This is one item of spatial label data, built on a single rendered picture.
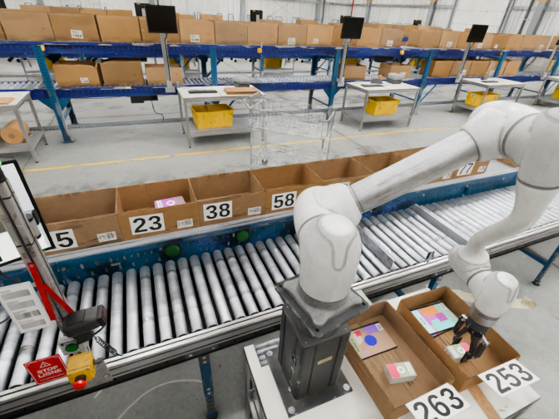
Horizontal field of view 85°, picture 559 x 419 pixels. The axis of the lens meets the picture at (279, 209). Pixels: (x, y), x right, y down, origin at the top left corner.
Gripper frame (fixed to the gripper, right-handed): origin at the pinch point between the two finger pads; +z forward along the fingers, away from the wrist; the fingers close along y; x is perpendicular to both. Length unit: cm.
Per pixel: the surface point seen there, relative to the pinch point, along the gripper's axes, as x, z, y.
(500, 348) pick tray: -17.3, 0.2, -2.6
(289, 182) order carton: 40, -11, 130
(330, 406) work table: 59, 5, -8
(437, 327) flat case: 1.3, 1.8, 12.5
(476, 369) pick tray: -3.5, 4.0, -6.7
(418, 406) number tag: 33.4, -5.5, -17.6
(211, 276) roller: 97, 5, 64
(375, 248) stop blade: 2, 3, 68
